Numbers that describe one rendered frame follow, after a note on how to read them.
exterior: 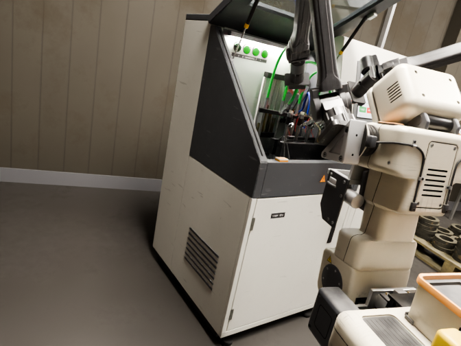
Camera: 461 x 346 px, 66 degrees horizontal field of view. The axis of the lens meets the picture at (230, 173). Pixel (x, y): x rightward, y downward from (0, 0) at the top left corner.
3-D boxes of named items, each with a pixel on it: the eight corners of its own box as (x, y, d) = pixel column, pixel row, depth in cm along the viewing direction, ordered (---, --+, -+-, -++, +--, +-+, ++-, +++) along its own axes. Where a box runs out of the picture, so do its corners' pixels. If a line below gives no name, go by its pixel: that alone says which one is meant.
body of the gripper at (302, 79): (284, 76, 153) (285, 64, 146) (309, 75, 151) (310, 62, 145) (284, 88, 150) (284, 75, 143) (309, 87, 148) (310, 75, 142)
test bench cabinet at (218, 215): (217, 350, 170) (252, 198, 147) (167, 279, 214) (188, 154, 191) (317, 314, 210) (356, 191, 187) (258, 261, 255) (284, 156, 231)
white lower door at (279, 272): (226, 332, 168) (257, 200, 148) (223, 329, 170) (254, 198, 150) (319, 302, 205) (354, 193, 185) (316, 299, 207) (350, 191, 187)
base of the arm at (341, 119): (335, 123, 89) (373, 129, 93) (326, 99, 93) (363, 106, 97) (316, 144, 95) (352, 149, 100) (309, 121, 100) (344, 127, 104)
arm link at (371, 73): (371, 77, 132) (383, 81, 134) (368, 63, 135) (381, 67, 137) (359, 88, 138) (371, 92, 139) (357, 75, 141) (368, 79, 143)
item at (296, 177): (259, 198, 149) (268, 162, 145) (253, 193, 153) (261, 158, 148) (351, 191, 185) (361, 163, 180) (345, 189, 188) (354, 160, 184)
